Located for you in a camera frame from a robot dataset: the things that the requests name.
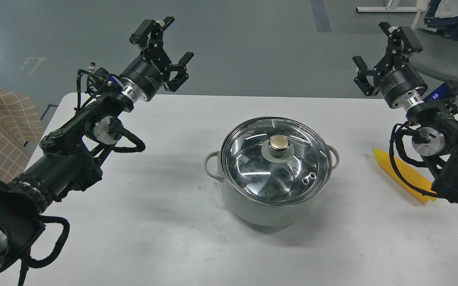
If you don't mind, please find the beige checkered cloth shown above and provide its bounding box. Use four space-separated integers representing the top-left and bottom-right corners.
0 90 44 182

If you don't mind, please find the glass pot lid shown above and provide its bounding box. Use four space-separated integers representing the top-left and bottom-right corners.
219 116 340 207

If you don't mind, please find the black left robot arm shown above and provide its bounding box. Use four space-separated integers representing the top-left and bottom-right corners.
0 16 193 286

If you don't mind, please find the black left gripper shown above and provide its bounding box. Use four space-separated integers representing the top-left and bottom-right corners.
119 17 194 102

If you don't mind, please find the grey steel cooking pot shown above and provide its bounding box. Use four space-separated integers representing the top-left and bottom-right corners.
204 116 340 227

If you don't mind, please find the blue denim jacket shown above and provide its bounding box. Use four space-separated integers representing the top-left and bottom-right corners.
423 0 458 41

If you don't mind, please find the white metal frame base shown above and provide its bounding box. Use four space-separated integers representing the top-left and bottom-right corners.
356 0 431 13

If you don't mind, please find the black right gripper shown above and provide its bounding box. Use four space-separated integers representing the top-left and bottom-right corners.
353 22 427 109

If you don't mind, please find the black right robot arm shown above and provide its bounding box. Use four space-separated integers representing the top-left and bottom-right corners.
353 22 458 203

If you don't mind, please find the grey office chair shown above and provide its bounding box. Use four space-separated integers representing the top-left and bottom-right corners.
409 16 458 85

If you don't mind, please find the yellow corn cob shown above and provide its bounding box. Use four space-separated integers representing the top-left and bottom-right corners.
372 148 436 203

